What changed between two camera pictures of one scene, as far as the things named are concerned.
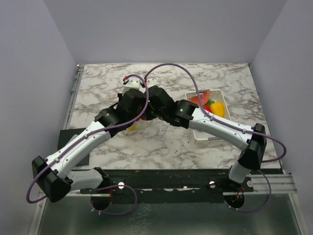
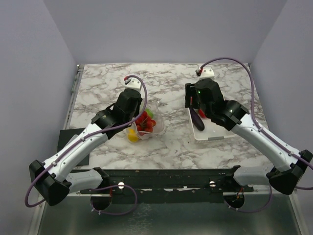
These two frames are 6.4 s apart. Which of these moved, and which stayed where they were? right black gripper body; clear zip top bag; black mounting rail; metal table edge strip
Moved: right black gripper body; clear zip top bag
Stayed: metal table edge strip; black mounting rail
